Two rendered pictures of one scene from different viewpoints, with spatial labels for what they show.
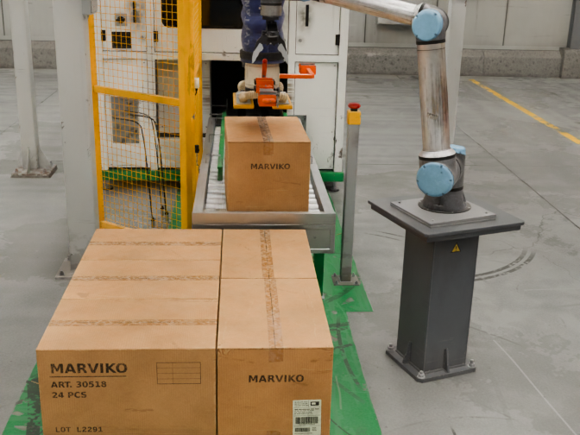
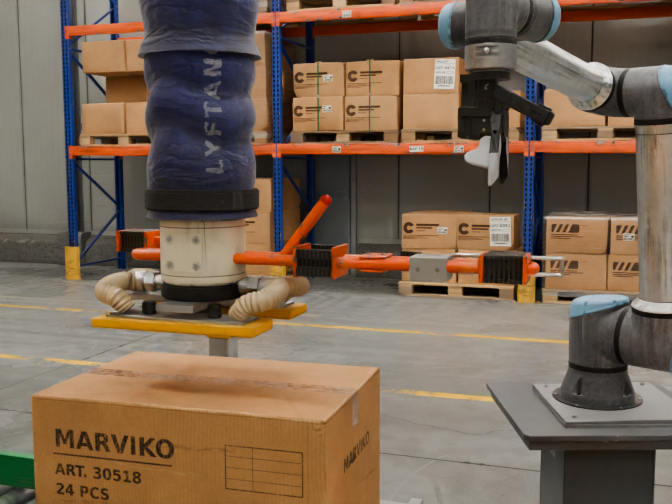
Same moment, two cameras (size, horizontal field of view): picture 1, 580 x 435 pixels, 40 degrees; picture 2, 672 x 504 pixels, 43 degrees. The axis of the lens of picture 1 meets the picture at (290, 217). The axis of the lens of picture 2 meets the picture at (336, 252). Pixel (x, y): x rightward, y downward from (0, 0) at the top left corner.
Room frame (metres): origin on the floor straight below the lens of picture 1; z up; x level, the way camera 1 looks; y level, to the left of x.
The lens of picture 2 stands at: (3.10, 1.61, 1.39)
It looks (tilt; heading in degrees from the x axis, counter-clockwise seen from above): 6 degrees down; 293
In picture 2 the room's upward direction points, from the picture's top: straight up
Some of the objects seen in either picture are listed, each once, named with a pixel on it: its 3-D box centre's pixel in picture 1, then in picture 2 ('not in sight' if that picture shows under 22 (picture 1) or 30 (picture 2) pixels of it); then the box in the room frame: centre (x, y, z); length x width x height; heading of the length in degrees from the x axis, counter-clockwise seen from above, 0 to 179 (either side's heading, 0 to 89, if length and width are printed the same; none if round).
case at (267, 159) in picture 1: (264, 166); (217, 473); (4.00, 0.14, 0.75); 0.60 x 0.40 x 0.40; 6
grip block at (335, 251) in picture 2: (264, 85); (320, 260); (3.76, 0.14, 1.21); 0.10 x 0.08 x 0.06; 95
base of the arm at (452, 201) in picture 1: (444, 194); (597, 379); (3.32, -0.68, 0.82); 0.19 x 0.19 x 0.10
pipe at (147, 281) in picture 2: not in sight; (204, 288); (4.01, 0.16, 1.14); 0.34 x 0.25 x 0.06; 5
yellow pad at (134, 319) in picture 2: (242, 97); (181, 315); (4.00, 0.25, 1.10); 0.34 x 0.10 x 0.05; 5
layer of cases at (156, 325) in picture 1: (196, 322); not in sight; (2.97, 0.38, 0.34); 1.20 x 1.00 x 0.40; 4
